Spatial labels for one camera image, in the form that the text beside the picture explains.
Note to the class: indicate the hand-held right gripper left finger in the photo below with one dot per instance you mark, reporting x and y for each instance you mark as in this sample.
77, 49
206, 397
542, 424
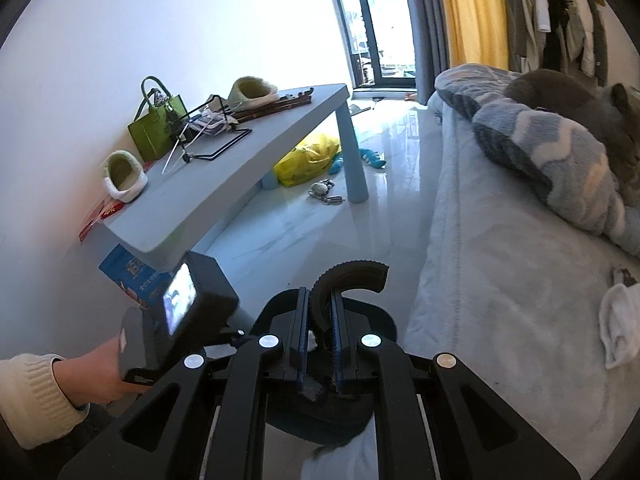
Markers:
303, 335

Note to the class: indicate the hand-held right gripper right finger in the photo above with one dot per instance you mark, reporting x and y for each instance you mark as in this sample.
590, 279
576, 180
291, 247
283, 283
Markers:
336, 340

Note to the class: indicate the black curved ribbed strip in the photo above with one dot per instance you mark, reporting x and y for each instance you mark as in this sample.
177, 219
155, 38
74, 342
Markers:
350, 272

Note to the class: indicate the person's left forearm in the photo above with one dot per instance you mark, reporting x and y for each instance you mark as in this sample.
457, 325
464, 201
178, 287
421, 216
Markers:
35, 400

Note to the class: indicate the person's left hand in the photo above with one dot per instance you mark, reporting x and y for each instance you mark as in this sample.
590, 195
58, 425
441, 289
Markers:
95, 375

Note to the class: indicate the blue cardboard box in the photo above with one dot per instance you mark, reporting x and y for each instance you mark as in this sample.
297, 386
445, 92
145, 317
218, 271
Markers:
135, 275

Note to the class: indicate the red paper packet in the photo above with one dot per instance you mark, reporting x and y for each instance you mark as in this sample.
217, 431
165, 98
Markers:
100, 217

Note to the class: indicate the light blue table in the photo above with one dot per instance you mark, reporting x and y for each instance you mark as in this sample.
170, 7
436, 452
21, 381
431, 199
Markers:
235, 175

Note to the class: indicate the bed with grey mattress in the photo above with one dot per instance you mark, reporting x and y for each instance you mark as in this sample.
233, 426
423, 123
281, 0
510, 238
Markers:
480, 320

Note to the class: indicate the green fuzzy slipper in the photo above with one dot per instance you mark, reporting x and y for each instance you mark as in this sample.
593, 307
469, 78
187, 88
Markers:
252, 91
125, 175

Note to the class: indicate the yellow plastic bag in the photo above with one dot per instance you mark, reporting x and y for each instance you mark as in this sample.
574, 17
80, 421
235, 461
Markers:
307, 157

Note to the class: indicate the green handbag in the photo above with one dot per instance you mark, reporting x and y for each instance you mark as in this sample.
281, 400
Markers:
155, 130

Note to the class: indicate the clear plastic packet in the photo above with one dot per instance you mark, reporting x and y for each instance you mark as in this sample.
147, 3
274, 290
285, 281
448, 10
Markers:
210, 122

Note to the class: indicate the teal toy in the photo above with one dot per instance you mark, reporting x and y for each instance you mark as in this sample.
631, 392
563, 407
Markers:
372, 157

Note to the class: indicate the dark wooden sticks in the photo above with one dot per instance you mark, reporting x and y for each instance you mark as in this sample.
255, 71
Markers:
280, 102

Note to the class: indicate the blue patterned fleece blanket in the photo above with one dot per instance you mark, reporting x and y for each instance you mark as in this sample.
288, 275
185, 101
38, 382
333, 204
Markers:
550, 160

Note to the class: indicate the white sock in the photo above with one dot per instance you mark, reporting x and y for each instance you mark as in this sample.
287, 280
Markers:
622, 325

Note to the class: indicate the glass balcony door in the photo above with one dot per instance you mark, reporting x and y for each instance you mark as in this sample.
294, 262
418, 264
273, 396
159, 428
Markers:
372, 20

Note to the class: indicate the grey curtain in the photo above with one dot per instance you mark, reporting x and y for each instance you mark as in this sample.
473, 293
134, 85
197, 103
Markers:
425, 25

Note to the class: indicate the grey cat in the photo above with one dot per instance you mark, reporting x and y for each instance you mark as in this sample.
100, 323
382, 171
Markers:
565, 100

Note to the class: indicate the yellow curtain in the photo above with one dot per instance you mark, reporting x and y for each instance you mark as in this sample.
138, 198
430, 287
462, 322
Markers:
472, 10

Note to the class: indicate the white hanging garment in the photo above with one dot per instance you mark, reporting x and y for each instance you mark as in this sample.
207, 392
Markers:
540, 2

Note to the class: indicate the light grey hanging jacket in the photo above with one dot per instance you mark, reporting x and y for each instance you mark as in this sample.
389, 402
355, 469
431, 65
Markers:
590, 35

